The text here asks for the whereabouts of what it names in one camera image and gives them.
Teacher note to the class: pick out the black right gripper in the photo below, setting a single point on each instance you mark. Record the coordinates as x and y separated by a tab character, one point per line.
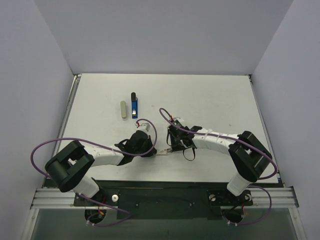
175	143

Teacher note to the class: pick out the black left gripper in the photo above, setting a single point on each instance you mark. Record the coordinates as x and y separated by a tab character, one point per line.
149	148

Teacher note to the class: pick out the white staple box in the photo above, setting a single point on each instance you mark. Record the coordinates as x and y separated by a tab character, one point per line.
162	152

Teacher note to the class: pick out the beige white stapler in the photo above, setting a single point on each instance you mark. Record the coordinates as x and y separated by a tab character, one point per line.
123	109

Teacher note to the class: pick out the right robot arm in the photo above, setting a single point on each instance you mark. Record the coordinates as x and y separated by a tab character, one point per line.
248	154

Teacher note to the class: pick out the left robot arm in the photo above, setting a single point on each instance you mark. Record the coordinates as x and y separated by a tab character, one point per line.
68	167

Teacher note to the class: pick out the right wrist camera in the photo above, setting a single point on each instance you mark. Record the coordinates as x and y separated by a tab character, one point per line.
178	121

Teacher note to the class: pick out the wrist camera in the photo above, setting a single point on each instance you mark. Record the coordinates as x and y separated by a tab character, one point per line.
144	127
178	121

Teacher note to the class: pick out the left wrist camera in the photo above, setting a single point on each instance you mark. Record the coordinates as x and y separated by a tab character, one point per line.
144	127

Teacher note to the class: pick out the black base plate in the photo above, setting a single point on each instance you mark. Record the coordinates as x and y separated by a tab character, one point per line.
164	200

